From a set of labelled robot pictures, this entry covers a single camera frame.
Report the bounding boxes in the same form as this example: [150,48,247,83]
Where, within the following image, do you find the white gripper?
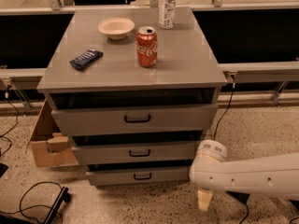
[189,140,227,211]

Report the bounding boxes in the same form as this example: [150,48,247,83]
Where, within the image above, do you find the grey bottom drawer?
[86,160,192,186]

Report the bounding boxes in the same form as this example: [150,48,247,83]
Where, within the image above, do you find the grey drawer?
[52,89,218,136]
[72,131,203,165]
[86,160,192,186]

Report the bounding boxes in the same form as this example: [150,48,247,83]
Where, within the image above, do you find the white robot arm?
[190,140,299,211]

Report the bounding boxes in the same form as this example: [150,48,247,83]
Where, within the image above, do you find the grey middle drawer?
[72,131,203,165]

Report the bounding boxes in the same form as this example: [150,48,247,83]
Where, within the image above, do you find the grey top drawer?
[52,89,218,136]

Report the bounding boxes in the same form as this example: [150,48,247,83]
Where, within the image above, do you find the grey drawer cabinet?
[36,6,228,189]

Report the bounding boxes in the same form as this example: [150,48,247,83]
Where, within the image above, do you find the black power adapter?
[227,191,249,204]

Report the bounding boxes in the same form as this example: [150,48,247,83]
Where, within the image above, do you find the black stand leg left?
[43,187,71,224]

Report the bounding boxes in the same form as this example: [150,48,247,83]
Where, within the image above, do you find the brown cardboard box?
[29,101,78,167]

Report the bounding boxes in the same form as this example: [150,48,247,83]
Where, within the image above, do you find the red cola can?
[136,26,158,67]

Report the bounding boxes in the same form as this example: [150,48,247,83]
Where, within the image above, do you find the dark blue snack packet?
[69,49,103,71]

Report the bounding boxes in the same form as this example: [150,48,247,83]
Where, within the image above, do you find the white paper bowl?
[98,18,135,40]

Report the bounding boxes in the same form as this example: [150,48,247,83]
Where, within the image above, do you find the clear plastic water bottle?
[158,0,177,29]

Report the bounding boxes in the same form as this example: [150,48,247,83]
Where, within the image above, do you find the black power cable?
[212,83,250,224]

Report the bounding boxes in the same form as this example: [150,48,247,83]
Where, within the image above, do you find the black floor cable left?
[0,180,64,224]

